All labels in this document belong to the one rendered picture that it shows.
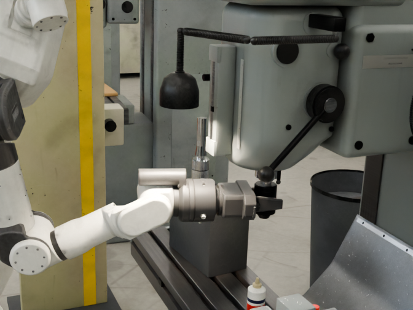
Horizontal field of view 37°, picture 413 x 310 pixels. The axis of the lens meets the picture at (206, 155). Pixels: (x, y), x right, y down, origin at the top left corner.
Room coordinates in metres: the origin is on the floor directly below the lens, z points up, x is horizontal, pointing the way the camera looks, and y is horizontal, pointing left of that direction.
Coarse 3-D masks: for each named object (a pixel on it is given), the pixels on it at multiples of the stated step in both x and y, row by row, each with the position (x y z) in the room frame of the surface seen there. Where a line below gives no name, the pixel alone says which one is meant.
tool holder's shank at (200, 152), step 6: (198, 120) 1.60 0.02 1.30; (204, 120) 1.59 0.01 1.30; (198, 126) 1.60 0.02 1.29; (204, 126) 1.59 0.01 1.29; (198, 132) 1.60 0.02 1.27; (204, 132) 1.59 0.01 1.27; (198, 138) 1.60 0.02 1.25; (204, 138) 1.60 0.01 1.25; (198, 144) 1.59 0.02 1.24; (204, 144) 1.60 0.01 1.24; (198, 150) 1.59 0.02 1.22; (204, 150) 1.59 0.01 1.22; (198, 156) 1.59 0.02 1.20; (204, 156) 1.60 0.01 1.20
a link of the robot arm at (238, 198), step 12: (204, 180) 1.20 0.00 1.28; (240, 180) 1.26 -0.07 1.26; (204, 192) 1.17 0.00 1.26; (216, 192) 1.19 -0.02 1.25; (228, 192) 1.19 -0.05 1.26; (240, 192) 1.19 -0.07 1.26; (252, 192) 1.19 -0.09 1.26; (204, 204) 1.16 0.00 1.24; (216, 204) 1.17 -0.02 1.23; (228, 204) 1.17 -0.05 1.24; (240, 204) 1.17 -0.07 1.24; (252, 204) 1.16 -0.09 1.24; (204, 216) 1.16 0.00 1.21; (228, 216) 1.17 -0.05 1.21; (240, 216) 1.17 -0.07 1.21; (252, 216) 1.16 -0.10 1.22
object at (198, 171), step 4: (192, 164) 1.59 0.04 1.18; (196, 164) 1.58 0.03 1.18; (200, 164) 1.58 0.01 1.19; (204, 164) 1.58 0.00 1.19; (208, 164) 1.60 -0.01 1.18; (192, 168) 1.59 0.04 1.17; (196, 168) 1.58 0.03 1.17; (200, 168) 1.58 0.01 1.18; (204, 168) 1.58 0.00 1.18; (208, 168) 1.60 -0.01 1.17; (192, 172) 1.59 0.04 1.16; (196, 172) 1.58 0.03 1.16; (200, 172) 1.58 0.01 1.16; (204, 172) 1.58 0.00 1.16; (208, 172) 1.60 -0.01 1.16; (192, 176) 1.59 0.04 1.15; (196, 176) 1.58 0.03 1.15; (200, 176) 1.58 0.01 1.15; (204, 176) 1.58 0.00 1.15; (208, 176) 1.60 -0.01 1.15
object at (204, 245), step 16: (176, 224) 1.59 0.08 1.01; (192, 224) 1.51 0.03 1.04; (208, 224) 1.44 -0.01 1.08; (224, 224) 1.46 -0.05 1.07; (240, 224) 1.48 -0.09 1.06; (176, 240) 1.59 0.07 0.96; (192, 240) 1.51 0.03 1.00; (208, 240) 1.44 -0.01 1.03; (224, 240) 1.46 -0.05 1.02; (240, 240) 1.48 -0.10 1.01; (192, 256) 1.51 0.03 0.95; (208, 256) 1.44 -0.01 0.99; (224, 256) 1.46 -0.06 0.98; (240, 256) 1.49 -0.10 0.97; (208, 272) 1.44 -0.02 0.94; (224, 272) 1.46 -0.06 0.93
